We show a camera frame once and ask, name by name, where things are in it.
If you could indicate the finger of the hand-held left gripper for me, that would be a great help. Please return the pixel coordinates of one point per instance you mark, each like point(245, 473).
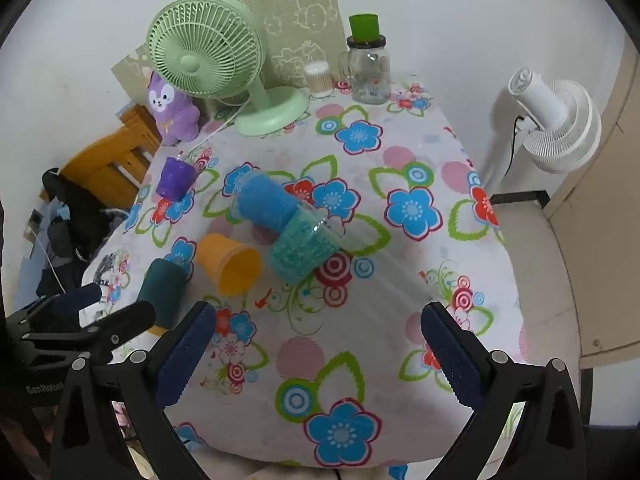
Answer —
point(65, 302)
point(122, 321)

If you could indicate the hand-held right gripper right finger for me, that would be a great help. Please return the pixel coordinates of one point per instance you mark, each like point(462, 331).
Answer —
point(452, 360)

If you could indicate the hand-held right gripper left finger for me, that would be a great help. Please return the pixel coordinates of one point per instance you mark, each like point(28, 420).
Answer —
point(186, 357)

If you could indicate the dark green cup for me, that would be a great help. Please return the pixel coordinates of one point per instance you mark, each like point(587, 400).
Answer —
point(162, 290)

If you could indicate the orange cup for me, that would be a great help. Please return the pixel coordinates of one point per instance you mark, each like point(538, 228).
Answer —
point(225, 262)

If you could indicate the purple cup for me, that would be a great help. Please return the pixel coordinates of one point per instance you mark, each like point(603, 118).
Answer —
point(175, 177)

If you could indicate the teal glitter cup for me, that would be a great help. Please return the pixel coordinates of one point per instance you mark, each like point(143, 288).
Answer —
point(300, 247)

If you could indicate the blue glitter cup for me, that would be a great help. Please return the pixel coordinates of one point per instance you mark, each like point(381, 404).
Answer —
point(262, 200)

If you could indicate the bright green cup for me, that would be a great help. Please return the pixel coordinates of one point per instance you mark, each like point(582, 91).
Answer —
point(365, 27)

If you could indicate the dark clothes pile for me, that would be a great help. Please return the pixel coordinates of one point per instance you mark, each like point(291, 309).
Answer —
point(75, 220)

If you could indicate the floral tablecloth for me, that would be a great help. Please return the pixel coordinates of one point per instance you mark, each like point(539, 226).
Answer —
point(400, 285)

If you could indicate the wooden chair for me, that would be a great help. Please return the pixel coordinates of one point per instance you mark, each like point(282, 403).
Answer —
point(100, 160)

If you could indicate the beige cabinet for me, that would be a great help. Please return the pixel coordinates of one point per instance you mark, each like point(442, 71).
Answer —
point(615, 260)

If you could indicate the purple plush toy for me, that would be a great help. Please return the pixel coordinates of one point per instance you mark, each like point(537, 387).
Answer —
point(172, 115)

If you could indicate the printed cardboard sheet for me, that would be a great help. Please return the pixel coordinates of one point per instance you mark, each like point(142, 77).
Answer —
point(132, 72)
point(300, 25)

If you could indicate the white floor fan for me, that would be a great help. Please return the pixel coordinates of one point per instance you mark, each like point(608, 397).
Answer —
point(555, 120)

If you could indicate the green desk fan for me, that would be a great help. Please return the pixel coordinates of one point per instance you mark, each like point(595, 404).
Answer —
point(200, 62)

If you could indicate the glass jar mug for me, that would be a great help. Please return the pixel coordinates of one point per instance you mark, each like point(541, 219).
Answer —
point(370, 75)

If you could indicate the cotton swab container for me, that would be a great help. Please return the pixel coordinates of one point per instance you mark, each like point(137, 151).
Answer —
point(319, 80)

